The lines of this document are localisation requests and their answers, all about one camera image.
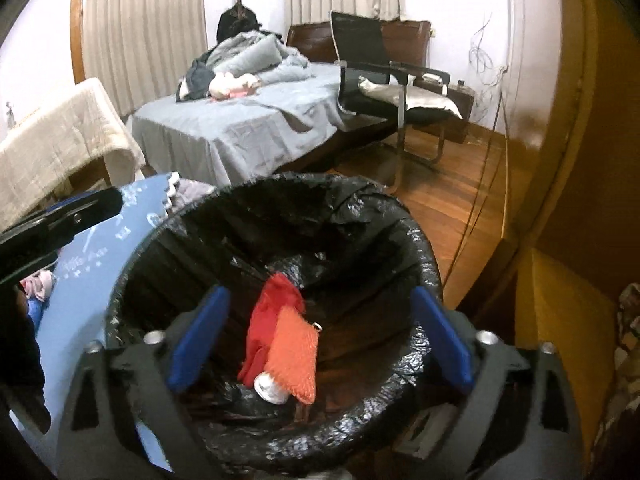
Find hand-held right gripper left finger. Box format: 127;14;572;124
54;285;233;480

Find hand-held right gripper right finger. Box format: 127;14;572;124
410;285;587;480

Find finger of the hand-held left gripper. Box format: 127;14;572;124
0;187;124;286

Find pink wrapper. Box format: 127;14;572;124
22;270;57;303

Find black bagged trash bin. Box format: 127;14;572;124
105;171;446;480

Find blue printed tablecloth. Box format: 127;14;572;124
20;172;176;480

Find red cloth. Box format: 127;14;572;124
237;274;306;386

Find beige blanket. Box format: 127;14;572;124
0;77;146;231

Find orange mesh sponge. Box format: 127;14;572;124
265;306;321;405

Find yellow cabinet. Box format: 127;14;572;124
515;247;621;461

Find grey knitted cloth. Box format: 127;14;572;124
167;175;221;211

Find patterned cloth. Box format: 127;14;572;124
597;282;640;466

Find dark clothing pile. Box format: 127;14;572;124
176;60;216;102

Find bed with grey sheet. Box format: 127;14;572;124
125;62;401;188

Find pink white plush toy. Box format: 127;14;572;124
207;72;261;101

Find wide beige curtain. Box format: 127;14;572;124
82;0;208;116

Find dark wooden nightstand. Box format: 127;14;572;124
415;77;476;143

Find grey duvet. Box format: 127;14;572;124
202;30;311;86

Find silver cushion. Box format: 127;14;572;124
357;76;463;121

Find black jacket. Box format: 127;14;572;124
216;7;263;43

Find brown wooden headboard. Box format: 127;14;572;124
286;19;433;68

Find wooden window frame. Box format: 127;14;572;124
69;0;90;86

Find hanging wall cables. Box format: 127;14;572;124
467;15;508;111

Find black metal frame chair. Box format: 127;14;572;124
330;10;451;193

